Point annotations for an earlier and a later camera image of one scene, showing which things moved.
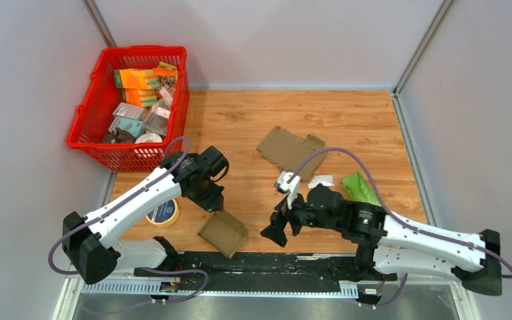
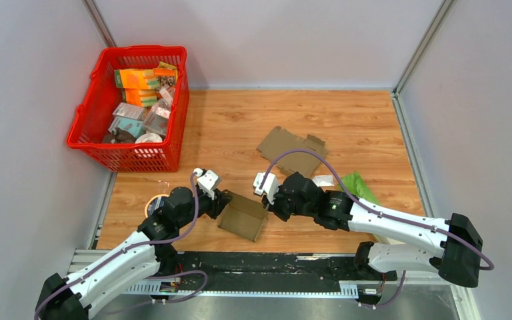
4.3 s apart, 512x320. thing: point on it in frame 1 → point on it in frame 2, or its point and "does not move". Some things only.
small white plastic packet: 327,179 does not move
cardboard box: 224,232 → 244,217
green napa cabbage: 357,188 does not move
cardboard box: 289,151 does not move
